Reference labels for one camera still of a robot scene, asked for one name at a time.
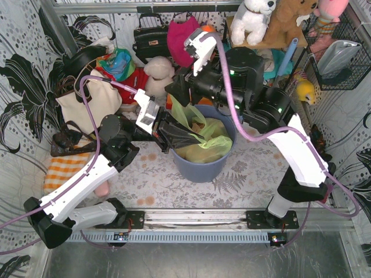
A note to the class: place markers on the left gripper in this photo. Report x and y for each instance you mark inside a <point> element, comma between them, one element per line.
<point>159,132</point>

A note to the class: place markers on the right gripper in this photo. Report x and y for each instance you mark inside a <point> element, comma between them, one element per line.
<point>189,86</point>

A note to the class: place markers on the green plastic trash bag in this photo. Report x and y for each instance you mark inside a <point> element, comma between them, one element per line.
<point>215,142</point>

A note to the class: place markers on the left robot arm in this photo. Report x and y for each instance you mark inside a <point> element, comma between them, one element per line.
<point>56,216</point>

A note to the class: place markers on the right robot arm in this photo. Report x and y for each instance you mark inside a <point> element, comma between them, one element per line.
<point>270,111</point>

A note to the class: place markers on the rainbow striped bag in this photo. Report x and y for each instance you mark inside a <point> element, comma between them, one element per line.
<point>203,101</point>

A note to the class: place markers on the blue-grey trash bin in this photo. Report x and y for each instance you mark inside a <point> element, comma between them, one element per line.
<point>206,172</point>

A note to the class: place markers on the cream canvas tote bag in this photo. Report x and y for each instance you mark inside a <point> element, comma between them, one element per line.
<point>105,100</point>

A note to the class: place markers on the dark brown leather bag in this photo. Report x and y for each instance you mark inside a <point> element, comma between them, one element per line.
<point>65,142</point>

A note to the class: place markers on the white fluffy plush toy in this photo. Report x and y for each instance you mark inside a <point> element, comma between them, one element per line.
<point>160,73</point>

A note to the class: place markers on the red folded cloth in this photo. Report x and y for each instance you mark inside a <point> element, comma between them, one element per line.
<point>137,80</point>

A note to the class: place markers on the black leather handbag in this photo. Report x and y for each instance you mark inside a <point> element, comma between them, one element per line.
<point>150,42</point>

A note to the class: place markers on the magenta felt hat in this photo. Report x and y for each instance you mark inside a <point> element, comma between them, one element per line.
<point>177,35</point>

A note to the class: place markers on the colourful scarf bundle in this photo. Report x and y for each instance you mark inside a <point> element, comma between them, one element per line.
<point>117,65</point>

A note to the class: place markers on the orange plush toy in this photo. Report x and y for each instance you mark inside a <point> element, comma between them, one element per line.
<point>208,28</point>

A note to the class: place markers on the pink cylinder object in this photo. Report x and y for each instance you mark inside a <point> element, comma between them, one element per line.
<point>103,189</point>

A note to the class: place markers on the white grey plush dog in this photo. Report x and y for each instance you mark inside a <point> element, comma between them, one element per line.
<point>251,21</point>

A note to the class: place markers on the teal folded towel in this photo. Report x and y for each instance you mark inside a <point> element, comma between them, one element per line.
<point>272,69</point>

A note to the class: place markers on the blue floor squeegee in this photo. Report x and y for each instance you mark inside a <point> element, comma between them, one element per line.
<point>288,55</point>

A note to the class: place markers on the brown teddy bear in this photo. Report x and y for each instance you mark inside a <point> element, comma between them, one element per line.
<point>286,19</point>

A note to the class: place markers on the orange checkered cloth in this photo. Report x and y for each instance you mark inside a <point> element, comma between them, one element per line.
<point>62,168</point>

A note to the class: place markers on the yellow plush toy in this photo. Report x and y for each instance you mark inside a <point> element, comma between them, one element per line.
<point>305,90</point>

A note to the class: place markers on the wooden metal shelf rack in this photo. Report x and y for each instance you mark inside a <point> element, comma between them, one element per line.
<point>280,46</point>

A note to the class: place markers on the silver foil pouch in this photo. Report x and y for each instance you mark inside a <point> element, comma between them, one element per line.
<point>337,56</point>

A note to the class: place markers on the pink plush toy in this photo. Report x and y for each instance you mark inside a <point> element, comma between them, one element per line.
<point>328,15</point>

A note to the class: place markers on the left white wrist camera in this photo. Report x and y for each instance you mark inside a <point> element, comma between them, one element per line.
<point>148,111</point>

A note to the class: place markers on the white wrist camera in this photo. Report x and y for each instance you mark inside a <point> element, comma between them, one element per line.
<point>200,45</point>
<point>148,111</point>

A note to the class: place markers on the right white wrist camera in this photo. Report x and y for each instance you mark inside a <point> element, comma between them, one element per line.
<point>200,45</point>

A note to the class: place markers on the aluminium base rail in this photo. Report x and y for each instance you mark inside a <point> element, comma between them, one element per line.
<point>207,226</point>

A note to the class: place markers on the black wire basket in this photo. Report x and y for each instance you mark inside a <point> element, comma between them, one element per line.
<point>356,70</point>

